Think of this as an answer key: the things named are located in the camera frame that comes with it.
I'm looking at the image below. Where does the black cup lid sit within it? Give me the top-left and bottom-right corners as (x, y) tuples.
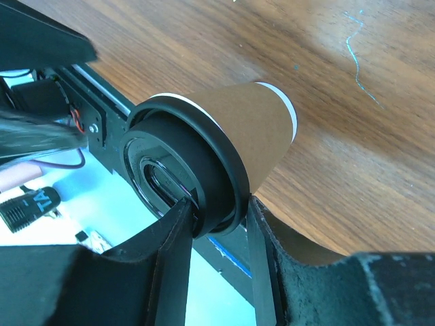
(119, 96), (250, 238)

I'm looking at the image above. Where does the brown paper cup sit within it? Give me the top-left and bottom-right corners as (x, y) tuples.
(152, 82), (298, 193)

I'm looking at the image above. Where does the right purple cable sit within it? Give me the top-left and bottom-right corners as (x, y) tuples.
(0, 145), (86, 193)

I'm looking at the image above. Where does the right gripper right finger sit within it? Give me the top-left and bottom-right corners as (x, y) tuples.
(246, 197), (434, 325)

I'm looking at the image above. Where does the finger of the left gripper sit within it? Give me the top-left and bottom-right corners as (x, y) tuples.
(1, 1), (97, 71)
(1, 107), (87, 166)

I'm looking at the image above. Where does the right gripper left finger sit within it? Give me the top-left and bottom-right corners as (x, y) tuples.
(1, 199), (193, 325)

